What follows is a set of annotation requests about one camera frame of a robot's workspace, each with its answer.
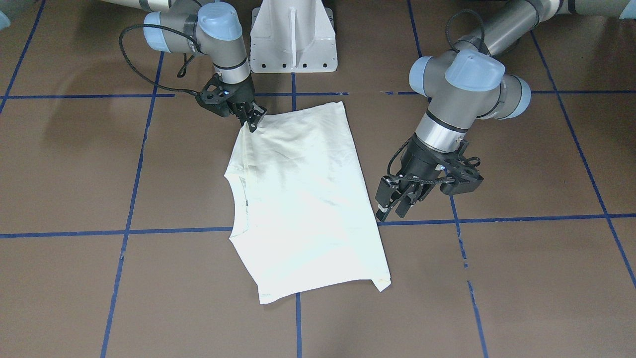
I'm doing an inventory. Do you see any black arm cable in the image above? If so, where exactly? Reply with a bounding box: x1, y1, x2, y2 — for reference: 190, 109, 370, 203
445, 9, 490, 53
118, 25, 209, 97

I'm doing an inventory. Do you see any cream long-sleeve printed shirt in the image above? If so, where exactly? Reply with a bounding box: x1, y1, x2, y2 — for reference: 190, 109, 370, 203
225, 102, 392, 304

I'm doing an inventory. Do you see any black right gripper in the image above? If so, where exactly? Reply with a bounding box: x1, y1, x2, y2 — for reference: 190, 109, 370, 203
195, 74, 267, 132

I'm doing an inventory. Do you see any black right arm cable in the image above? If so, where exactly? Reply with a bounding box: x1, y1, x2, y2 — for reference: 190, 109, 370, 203
118, 25, 209, 97

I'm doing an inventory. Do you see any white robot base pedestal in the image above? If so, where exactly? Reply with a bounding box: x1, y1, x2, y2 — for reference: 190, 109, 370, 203
249, 0, 338, 74

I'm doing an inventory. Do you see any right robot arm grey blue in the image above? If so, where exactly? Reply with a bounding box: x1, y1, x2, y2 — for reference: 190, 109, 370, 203
118, 0, 267, 132

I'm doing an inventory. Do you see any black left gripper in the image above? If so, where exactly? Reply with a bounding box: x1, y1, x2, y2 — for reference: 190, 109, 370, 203
375, 135, 484, 222

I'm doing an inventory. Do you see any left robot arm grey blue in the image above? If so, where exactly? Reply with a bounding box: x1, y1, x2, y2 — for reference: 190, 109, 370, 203
375, 0, 635, 221

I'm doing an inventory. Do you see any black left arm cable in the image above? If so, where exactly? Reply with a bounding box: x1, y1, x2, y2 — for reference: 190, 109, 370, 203
445, 9, 490, 53

